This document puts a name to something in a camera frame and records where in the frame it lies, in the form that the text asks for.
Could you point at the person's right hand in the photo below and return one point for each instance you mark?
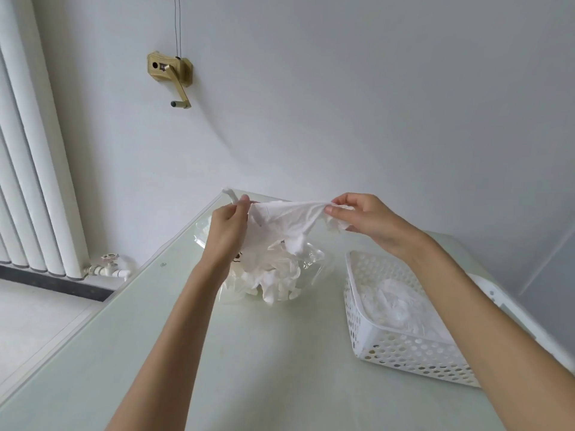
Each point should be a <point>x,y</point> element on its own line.
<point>382,224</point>

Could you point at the person's left hand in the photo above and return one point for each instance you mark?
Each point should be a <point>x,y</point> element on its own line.
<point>227,237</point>

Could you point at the white cotton glove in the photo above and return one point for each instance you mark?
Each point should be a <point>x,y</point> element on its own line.
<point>287,215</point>

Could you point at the clear bear-print plastic bag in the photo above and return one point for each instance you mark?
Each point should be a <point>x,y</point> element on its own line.
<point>316,260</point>

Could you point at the stack of white gloves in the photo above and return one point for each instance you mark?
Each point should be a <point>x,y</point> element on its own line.
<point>404,309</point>

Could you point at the white perforated plastic basket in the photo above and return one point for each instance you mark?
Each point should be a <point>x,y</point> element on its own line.
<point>359,350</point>

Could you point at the person's right forearm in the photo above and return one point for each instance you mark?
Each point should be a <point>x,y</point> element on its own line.
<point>494,336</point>

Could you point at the person's left forearm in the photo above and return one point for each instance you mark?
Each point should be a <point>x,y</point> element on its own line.
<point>170,359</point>

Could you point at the white radiator valve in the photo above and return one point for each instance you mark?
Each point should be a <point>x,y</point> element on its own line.
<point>108,267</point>

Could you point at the white column radiator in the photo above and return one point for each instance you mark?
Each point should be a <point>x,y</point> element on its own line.
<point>36,175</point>

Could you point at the brass wall crank winch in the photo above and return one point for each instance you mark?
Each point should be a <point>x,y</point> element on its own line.
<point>183,69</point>

